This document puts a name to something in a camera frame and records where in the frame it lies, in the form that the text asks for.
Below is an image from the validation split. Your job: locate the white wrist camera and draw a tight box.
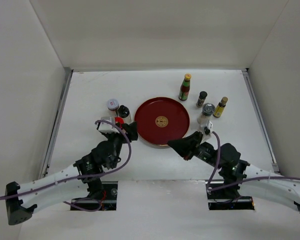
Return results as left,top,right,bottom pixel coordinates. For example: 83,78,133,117
199,120,213,141
94,116,118,134

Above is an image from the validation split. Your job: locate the red round tray gold rim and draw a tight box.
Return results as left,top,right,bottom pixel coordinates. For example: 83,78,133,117
134,97,190,146

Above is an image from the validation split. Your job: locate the right robot arm base mount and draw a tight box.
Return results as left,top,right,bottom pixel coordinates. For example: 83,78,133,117
206,180,255,211

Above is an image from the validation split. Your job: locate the red lid chili sauce jar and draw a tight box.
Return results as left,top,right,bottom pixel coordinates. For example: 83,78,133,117
114,116,125,129

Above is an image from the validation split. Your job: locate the small black cap spice jar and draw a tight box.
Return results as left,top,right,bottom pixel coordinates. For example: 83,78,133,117
196,91,208,108

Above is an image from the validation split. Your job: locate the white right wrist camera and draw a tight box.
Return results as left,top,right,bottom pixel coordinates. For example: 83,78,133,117
199,120,213,141

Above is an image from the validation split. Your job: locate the aluminium table edge rail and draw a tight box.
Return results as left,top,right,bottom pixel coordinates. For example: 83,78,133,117
37,67,74,179

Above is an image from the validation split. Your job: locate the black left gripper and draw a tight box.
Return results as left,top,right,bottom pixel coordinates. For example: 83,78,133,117
105,121,137,169

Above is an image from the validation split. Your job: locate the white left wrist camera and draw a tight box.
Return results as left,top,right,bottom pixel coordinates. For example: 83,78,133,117
94,116,118,134

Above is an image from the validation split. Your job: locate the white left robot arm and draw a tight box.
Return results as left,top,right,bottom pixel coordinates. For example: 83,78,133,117
0,120,138,226

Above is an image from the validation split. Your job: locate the yellow label small oil bottle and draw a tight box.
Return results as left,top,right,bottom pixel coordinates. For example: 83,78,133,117
213,96,228,118

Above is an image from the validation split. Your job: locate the left robot arm base mount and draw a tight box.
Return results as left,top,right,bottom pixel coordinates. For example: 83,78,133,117
70,181,118,212

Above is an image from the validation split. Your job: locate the black lid seasoning bottle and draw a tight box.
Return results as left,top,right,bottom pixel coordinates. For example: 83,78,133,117
118,105,132,124

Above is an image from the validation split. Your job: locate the grey lid spice jar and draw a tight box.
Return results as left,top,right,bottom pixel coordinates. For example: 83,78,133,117
106,98,120,117

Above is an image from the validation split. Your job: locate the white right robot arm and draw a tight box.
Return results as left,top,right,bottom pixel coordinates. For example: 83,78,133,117
167,131,300,213

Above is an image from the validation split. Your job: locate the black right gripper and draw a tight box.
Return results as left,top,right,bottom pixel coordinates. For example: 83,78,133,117
167,130,223,169

